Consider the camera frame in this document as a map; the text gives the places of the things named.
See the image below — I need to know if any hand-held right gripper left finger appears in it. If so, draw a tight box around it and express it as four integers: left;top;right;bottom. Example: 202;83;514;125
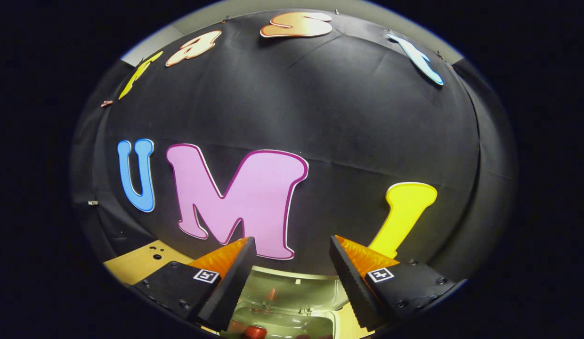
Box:
132;237;257;331

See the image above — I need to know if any green desktop garbage bin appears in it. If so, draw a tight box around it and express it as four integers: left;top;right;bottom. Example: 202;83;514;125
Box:
221;265;356;339

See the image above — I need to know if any black backdrop cloth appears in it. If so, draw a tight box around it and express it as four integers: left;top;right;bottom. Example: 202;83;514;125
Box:
71;9;516;283

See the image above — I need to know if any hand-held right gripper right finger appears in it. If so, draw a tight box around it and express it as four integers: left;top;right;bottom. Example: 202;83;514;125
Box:
329;235;468;330

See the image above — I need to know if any wooden desktop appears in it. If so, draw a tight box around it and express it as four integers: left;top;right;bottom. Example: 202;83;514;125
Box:
104;239;375;339

